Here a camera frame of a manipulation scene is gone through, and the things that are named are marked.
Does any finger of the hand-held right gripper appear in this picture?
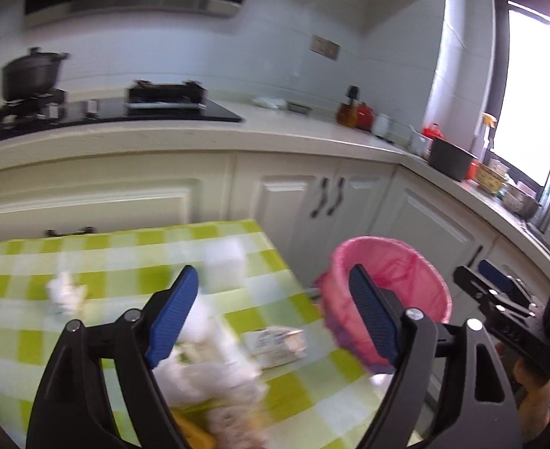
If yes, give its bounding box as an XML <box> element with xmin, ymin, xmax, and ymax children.
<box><xmin>477</xmin><ymin>259</ymin><xmax>544</xmax><ymax>307</ymax></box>
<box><xmin>453</xmin><ymin>266</ymin><xmax>538</xmax><ymax>321</ymax></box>

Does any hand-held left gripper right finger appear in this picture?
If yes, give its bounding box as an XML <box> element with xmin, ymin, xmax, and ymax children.
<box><xmin>348</xmin><ymin>264</ymin><xmax>523</xmax><ymax>449</ymax></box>

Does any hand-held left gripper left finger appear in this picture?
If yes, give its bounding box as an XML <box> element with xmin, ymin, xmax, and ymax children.
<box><xmin>26</xmin><ymin>265</ymin><xmax>200</xmax><ymax>449</ymax></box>

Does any trash bin with pink liner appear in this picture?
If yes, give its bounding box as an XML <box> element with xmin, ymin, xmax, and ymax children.
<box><xmin>314</xmin><ymin>236</ymin><xmax>453</xmax><ymax>375</ymax></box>

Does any white tissue pile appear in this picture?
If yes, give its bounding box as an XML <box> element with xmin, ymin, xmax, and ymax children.
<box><xmin>155</xmin><ymin>290</ymin><xmax>268</xmax><ymax>449</ymax></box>

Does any white printed packet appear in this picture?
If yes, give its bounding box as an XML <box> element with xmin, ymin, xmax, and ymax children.
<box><xmin>242</xmin><ymin>326</ymin><xmax>308</xmax><ymax>369</ymax></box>

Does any yellow wrapper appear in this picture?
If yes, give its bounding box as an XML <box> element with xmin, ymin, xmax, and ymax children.
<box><xmin>172</xmin><ymin>404</ymin><xmax>219</xmax><ymax>449</ymax></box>

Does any person's right hand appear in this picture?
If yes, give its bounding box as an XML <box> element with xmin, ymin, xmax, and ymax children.
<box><xmin>494</xmin><ymin>340</ymin><xmax>550</xmax><ymax>447</ymax></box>

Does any steel bowl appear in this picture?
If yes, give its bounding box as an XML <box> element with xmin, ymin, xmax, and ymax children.
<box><xmin>503</xmin><ymin>184</ymin><xmax>540</xmax><ymax>218</ymax></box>

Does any green checked tablecloth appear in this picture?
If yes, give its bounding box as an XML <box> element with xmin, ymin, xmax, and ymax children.
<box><xmin>0</xmin><ymin>219</ymin><xmax>397</xmax><ymax>449</ymax></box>

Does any yellow patterned bowl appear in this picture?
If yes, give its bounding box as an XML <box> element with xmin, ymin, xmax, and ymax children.
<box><xmin>474</xmin><ymin>159</ymin><xmax>510</xmax><ymax>195</ymax></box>

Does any grey cooker pot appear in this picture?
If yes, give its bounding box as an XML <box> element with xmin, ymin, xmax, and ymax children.
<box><xmin>428</xmin><ymin>137</ymin><xmax>477</xmax><ymax>182</ymax></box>

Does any white kitchen base cabinet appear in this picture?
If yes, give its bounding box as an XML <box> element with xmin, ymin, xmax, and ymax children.
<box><xmin>0</xmin><ymin>147</ymin><xmax>550</xmax><ymax>300</ymax></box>

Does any yellow-capped spray bottle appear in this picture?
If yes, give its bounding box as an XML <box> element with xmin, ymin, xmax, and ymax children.
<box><xmin>478</xmin><ymin>112</ymin><xmax>498</xmax><ymax>160</ymax></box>

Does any white cup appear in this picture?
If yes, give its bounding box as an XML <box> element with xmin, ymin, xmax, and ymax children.
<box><xmin>408</xmin><ymin>126</ymin><xmax>432</xmax><ymax>155</ymax></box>

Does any kitchen window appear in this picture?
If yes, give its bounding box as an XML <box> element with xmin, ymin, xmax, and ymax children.
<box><xmin>490</xmin><ymin>0</ymin><xmax>550</xmax><ymax>188</ymax></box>

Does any red ceramic jar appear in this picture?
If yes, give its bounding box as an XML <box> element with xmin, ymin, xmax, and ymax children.
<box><xmin>356</xmin><ymin>102</ymin><xmax>375</xmax><ymax>131</ymax></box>

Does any glass oil bottle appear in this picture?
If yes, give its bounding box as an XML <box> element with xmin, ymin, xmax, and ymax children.
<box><xmin>337</xmin><ymin>85</ymin><xmax>361</xmax><ymax>127</ymax></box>

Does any black glass gas cooktop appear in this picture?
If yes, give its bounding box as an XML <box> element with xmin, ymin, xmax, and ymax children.
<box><xmin>0</xmin><ymin>86</ymin><xmax>245</xmax><ymax>138</ymax></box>

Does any black burner grate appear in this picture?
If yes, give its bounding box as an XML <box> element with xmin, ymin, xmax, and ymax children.
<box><xmin>0</xmin><ymin>89</ymin><xmax>67</xmax><ymax>125</ymax></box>
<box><xmin>126</xmin><ymin>79</ymin><xmax>207</xmax><ymax>109</ymax></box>

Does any black cooking pot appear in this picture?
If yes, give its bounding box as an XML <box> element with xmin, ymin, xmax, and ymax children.
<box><xmin>1</xmin><ymin>47</ymin><xmax>70</xmax><ymax>101</ymax></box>

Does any black cabinet handle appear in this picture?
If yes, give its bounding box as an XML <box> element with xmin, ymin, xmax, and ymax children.
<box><xmin>327</xmin><ymin>177</ymin><xmax>346</xmax><ymax>216</ymax></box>
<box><xmin>310</xmin><ymin>177</ymin><xmax>329</xmax><ymax>218</ymax></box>
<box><xmin>464</xmin><ymin>245</ymin><xmax>484</xmax><ymax>272</ymax></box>

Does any black drawer handle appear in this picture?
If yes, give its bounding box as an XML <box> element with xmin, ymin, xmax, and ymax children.
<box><xmin>45</xmin><ymin>226</ymin><xmax>97</xmax><ymax>237</ymax></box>

